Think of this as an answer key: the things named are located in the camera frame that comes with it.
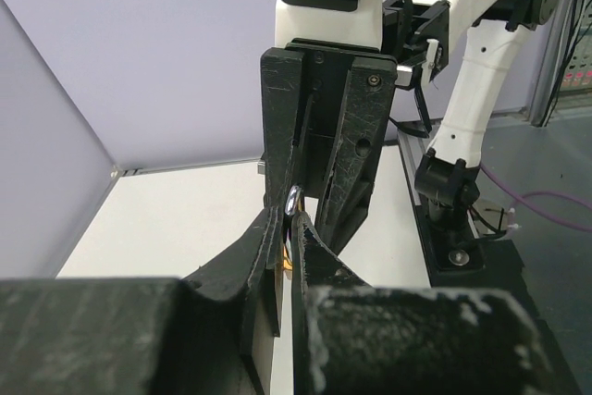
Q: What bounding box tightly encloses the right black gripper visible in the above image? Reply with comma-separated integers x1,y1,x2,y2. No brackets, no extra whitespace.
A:
260,41,398,252

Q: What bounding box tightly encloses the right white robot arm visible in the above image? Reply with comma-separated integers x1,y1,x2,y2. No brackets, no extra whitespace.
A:
260,0,558,253

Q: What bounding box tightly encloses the aluminium frame rail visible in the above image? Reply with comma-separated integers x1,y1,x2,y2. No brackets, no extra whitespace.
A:
398,133,429,206

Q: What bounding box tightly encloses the long-shackle brass padlock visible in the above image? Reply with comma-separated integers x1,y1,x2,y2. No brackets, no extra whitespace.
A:
282,185,304,275

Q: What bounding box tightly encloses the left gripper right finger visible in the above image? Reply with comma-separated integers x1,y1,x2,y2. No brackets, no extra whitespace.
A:
290,211,580,394

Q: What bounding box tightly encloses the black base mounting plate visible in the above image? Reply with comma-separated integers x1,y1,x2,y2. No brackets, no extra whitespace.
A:
413,198,581,394

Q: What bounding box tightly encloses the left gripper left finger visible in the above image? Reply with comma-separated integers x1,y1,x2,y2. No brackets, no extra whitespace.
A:
1,207,282,394

